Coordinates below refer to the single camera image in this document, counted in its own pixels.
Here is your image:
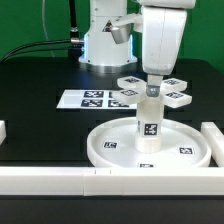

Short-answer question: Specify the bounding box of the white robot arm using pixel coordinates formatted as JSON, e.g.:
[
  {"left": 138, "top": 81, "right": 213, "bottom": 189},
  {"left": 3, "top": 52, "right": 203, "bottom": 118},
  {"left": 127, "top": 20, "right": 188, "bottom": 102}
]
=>
[{"left": 80, "top": 0, "right": 196, "bottom": 97}]

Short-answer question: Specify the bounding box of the white left fence bar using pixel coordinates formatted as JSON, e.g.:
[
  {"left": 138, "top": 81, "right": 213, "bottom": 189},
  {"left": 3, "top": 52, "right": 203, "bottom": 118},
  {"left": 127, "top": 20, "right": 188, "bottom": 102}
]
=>
[{"left": 0, "top": 120, "right": 6, "bottom": 145}]

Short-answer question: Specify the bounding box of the white cross-shaped table base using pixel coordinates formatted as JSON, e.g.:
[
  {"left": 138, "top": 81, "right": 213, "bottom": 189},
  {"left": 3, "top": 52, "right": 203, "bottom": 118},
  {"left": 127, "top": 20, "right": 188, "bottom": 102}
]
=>
[{"left": 112, "top": 75, "right": 192, "bottom": 108}]

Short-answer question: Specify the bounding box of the white fence bar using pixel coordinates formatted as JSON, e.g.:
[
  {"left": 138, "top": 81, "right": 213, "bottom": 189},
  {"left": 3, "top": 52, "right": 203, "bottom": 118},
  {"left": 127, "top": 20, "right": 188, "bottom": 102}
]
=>
[
  {"left": 0, "top": 120, "right": 6, "bottom": 145},
  {"left": 0, "top": 167, "right": 224, "bottom": 196},
  {"left": 201, "top": 122, "right": 224, "bottom": 168}
]

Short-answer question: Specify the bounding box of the white front fence bar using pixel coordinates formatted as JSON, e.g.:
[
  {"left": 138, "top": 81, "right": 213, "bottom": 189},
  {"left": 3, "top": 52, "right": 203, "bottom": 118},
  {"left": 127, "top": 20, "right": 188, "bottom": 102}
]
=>
[{"left": 0, "top": 167, "right": 224, "bottom": 196}]

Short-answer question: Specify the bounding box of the black cable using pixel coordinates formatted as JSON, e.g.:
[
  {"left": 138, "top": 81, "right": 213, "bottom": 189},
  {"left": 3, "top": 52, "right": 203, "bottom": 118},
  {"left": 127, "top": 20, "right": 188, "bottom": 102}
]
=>
[{"left": 0, "top": 39, "right": 84, "bottom": 64}]

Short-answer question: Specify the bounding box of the white marker plate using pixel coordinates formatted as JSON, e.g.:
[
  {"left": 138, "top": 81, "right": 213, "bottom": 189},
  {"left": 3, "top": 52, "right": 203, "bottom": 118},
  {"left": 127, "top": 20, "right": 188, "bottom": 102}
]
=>
[{"left": 57, "top": 90, "right": 137, "bottom": 110}]

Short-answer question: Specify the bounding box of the white thin cable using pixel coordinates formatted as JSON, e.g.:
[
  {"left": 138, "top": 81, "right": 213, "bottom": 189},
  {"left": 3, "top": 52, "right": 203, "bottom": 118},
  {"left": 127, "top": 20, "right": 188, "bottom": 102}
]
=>
[{"left": 41, "top": 0, "right": 56, "bottom": 58}]

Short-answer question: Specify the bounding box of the white right fence bar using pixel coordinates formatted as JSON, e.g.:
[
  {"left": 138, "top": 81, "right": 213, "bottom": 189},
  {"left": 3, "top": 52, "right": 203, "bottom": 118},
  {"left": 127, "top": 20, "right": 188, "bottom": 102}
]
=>
[{"left": 201, "top": 122, "right": 224, "bottom": 168}]

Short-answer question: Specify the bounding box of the white round table top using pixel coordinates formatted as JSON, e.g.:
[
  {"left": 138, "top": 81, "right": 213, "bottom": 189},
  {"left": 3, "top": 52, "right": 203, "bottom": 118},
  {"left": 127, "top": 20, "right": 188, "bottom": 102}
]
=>
[{"left": 87, "top": 117, "right": 211, "bottom": 169}]

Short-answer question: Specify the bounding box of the black vertical cable connector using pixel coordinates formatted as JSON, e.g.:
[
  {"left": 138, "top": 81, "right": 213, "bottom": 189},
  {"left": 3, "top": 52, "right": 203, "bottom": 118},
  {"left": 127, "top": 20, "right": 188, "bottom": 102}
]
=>
[{"left": 68, "top": 0, "right": 79, "bottom": 38}]

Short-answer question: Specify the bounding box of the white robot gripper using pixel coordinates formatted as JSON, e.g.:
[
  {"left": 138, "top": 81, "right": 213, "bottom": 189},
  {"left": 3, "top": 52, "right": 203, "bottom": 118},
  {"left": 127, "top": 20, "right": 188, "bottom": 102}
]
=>
[{"left": 111, "top": 6, "right": 187, "bottom": 97}]

